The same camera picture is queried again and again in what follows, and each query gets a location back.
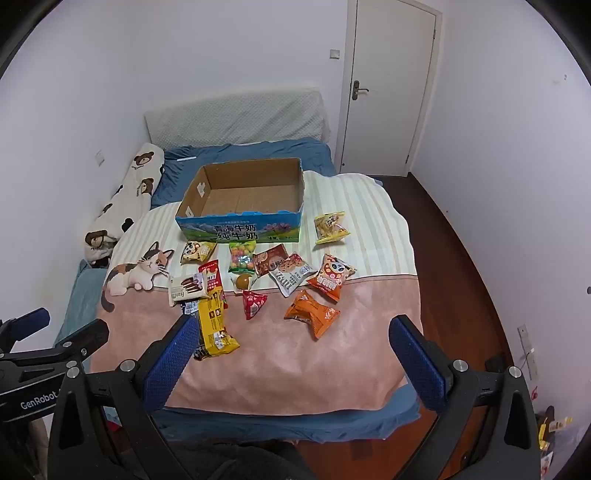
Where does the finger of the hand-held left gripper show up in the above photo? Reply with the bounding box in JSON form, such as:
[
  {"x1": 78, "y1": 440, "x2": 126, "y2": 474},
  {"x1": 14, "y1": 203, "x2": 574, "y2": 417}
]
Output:
[
  {"x1": 28, "y1": 318, "x2": 110, "y2": 370},
  {"x1": 0, "y1": 308, "x2": 51, "y2": 354}
]

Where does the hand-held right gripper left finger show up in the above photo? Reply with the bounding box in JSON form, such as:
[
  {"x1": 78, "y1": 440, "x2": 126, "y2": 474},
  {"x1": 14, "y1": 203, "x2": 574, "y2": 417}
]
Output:
[{"x1": 47, "y1": 314, "x2": 201, "y2": 480}]

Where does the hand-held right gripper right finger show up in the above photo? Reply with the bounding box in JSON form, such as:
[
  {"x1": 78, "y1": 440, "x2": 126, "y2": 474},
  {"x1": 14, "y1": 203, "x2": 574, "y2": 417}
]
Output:
[{"x1": 389, "y1": 315, "x2": 541, "y2": 480}]

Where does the long yellow snack packet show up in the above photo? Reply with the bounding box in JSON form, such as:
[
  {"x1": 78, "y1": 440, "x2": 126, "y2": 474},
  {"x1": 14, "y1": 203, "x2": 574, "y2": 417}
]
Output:
[{"x1": 196, "y1": 286, "x2": 241, "y2": 356}]

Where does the dark snack packet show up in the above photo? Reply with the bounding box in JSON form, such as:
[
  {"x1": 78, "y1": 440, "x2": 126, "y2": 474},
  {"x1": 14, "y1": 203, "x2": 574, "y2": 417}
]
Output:
[{"x1": 181, "y1": 299, "x2": 209, "y2": 361}]

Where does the white wafer packet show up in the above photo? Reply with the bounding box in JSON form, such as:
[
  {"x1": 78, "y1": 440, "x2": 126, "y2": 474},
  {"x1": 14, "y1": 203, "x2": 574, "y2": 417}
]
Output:
[{"x1": 167, "y1": 272, "x2": 206, "y2": 308}]

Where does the long red snack packet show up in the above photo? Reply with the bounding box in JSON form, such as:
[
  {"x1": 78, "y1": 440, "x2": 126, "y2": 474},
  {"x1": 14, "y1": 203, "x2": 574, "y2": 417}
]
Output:
[{"x1": 198, "y1": 260, "x2": 227, "y2": 309}]

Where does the yellow cartoon snack packet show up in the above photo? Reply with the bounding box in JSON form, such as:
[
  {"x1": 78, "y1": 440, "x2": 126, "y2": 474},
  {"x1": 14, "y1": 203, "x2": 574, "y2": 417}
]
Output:
[{"x1": 180, "y1": 240, "x2": 218, "y2": 265}]

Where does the orange panda snack packet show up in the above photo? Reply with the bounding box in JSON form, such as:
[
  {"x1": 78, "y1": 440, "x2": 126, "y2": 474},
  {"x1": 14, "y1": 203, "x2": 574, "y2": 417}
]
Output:
[{"x1": 307, "y1": 253, "x2": 358, "y2": 303}]

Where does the green colourful candy bag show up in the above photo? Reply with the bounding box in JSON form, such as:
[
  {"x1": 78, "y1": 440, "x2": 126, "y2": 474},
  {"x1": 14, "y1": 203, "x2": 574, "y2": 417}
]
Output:
[{"x1": 228, "y1": 240, "x2": 257, "y2": 275}]

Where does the grey cookie packet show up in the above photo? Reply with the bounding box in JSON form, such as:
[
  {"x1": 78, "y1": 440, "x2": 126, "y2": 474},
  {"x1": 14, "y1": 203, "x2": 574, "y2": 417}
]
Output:
[{"x1": 269, "y1": 253, "x2": 318, "y2": 297}]

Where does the printed cardboard box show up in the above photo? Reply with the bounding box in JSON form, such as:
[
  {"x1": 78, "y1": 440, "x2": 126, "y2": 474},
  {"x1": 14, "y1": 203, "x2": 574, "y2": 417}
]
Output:
[{"x1": 174, "y1": 157, "x2": 305, "y2": 244}]

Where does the red triangular snack packet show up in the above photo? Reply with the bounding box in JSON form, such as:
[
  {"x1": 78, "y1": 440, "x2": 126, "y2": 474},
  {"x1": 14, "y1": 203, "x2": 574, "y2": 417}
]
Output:
[{"x1": 242, "y1": 290, "x2": 269, "y2": 321}]

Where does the white power strip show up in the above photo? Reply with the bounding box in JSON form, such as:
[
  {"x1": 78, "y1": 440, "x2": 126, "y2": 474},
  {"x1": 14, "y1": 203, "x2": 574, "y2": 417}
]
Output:
[{"x1": 517, "y1": 324, "x2": 540, "y2": 381}]

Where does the plain orange snack packet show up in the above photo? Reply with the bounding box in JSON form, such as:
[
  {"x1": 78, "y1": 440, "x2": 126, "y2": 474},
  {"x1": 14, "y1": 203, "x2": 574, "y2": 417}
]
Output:
[{"x1": 283, "y1": 290, "x2": 341, "y2": 341}]

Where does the cat print blanket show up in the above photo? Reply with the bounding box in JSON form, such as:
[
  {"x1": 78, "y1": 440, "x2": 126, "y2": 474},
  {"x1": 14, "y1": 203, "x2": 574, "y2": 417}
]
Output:
[{"x1": 90, "y1": 172, "x2": 421, "y2": 414}]

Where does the brown red snack packet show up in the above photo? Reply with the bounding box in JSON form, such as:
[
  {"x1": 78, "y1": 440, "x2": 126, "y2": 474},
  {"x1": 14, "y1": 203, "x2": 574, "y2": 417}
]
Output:
[{"x1": 252, "y1": 244, "x2": 289, "y2": 278}]

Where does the bag of yellow packets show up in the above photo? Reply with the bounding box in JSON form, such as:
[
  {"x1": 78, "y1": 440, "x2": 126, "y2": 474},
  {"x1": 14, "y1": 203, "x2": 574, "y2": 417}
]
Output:
[{"x1": 536, "y1": 405, "x2": 574, "y2": 480}]

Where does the bear print long pillow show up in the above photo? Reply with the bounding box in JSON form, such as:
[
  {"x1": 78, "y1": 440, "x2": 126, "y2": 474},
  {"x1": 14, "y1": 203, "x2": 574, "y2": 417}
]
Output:
[{"x1": 84, "y1": 142, "x2": 166, "y2": 266}]

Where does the small yellow clear snack packet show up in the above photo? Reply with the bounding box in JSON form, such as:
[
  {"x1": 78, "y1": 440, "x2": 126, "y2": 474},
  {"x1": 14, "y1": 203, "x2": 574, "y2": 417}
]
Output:
[{"x1": 314, "y1": 211, "x2": 350, "y2": 245}]

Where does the white padded headboard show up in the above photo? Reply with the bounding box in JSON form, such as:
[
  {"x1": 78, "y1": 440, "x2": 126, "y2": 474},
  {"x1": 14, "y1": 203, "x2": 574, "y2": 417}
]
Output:
[{"x1": 144, "y1": 88, "x2": 333, "y2": 148}]

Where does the white door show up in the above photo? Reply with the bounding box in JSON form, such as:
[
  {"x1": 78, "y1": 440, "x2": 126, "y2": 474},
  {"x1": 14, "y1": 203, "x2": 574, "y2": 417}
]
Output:
[{"x1": 335, "y1": 0, "x2": 441, "y2": 178}]

